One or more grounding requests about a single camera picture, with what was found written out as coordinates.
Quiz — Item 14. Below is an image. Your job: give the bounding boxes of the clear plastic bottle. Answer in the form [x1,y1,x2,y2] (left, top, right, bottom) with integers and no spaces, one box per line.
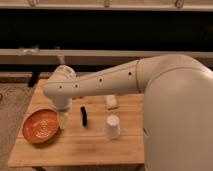
[105,95,118,110]

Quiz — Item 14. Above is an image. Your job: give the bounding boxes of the black eraser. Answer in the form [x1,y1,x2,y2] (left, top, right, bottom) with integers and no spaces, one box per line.
[80,106,87,127]

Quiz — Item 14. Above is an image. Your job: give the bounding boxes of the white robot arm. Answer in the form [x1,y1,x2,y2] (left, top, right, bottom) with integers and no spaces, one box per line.
[44,54,213,171]

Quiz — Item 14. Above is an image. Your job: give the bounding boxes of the orange ceramic plate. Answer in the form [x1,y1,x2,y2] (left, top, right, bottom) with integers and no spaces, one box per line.
[22,109,59,144]

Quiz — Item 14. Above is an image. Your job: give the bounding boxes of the wooden table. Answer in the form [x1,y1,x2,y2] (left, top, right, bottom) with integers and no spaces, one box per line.
[7,78,146,168]

